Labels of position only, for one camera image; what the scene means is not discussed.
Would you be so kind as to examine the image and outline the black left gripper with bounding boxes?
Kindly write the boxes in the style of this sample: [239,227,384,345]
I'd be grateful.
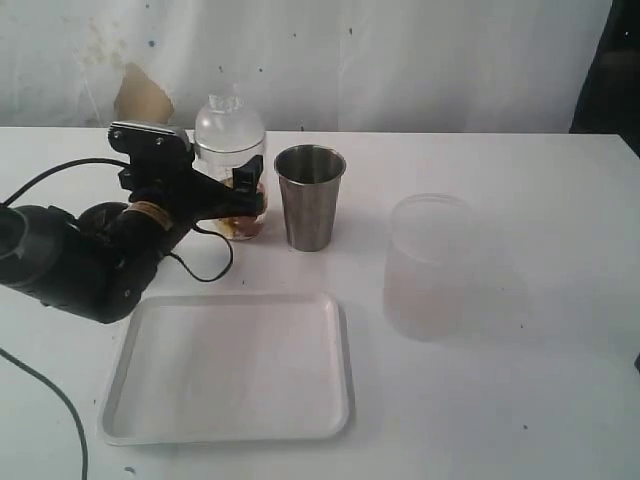
[117,154,264,235]

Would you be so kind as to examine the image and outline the clear plastic measuring tumbler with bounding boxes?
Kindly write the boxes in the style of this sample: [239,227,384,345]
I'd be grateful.
[195,134,268,241]

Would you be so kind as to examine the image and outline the gold coins and brown blocks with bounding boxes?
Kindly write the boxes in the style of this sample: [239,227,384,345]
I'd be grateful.
[211,176,268,241]

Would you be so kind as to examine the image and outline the clear dome strainer lid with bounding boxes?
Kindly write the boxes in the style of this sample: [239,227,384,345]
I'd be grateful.
[194,94,265,154]

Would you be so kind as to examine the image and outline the stainless steel cup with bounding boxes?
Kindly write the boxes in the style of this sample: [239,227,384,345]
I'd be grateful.
[274,144,346,252]

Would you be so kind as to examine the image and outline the brown wooden cup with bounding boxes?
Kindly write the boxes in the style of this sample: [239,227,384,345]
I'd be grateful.
[77,202,128,235]

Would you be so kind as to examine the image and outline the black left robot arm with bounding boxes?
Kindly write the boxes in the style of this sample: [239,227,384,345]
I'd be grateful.
[1,155,264,324]

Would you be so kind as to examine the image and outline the white backdrop sheet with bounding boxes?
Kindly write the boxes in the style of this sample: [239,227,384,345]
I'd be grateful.
[1,1,611,132]

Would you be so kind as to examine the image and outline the white rectangular tray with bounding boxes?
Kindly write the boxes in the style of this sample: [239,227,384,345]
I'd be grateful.
[98,293,351,446]

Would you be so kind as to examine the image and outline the translucent plastic container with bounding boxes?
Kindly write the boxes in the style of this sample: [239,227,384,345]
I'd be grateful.
[383,193,474,342]

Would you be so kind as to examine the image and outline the black cable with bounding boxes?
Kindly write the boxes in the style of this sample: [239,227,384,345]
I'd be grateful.
[159,219,235,283]

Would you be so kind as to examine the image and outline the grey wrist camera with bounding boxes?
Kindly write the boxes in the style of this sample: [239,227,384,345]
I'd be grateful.
[107,120,195,165]

